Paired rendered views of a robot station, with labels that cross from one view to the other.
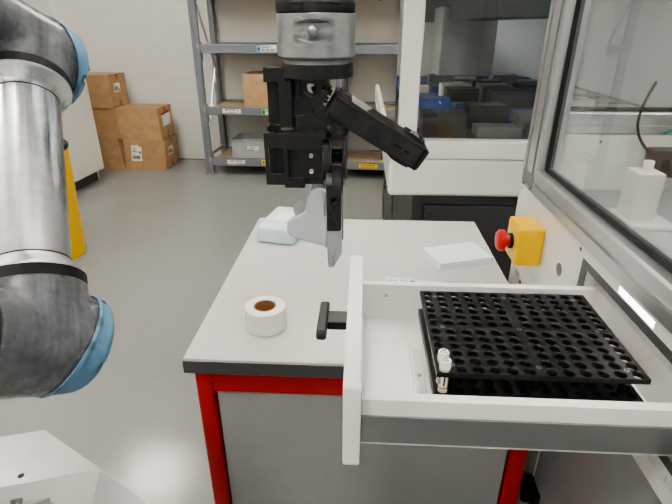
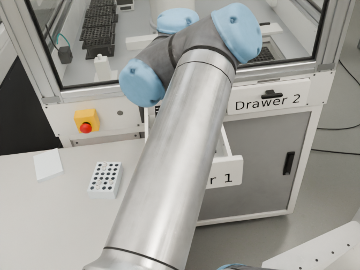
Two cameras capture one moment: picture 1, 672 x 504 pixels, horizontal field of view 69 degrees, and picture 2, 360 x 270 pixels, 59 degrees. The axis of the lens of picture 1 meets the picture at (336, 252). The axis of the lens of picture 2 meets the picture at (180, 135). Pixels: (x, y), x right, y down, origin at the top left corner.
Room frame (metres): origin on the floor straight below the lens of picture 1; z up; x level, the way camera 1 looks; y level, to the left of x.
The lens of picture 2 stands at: (0.57, 0.56, 1.57)
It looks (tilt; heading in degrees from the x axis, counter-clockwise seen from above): 43 degrees down; 266
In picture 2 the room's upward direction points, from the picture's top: 6 degrees counter-clockwise
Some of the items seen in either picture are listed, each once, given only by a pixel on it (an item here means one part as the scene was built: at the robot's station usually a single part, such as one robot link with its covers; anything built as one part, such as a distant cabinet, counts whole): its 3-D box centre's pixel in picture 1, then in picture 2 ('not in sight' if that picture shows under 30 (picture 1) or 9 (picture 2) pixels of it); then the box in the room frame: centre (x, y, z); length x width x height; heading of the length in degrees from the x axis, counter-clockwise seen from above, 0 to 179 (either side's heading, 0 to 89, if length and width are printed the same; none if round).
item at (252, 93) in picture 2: not in sight; (267, 97); (0.17, -0.33, 0.87); 0.29 x 0.02 x 0.11; 177
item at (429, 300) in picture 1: (434, 328); not in sight; (0.50, -0.12, 0.90); 0.18 x 0.02 x 0.01; 177
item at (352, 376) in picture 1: (354, 342); (190, 176); (0.51, -0.02, 0.87); 0.29 x 0.02 x 0.11; 177
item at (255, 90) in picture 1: (270, 89); not in sight; (4.47, 0.58, 0.72); 0.41 x 0.32 x 0.28; 83
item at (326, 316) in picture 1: (332, 320); not in sight; (0.51, 0.00, 0.91); 0.07 x 0.04 x 0.01; 177
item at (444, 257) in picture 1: (456, 255); (48, 164); (0.98, -0.27, 0.77); 0.13 x 0.09 x 0.02; 106
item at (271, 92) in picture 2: not in sight; (270, 94); (0.18, -0.30, 0.91); 0.07 x 0.04 x 0.01; 177
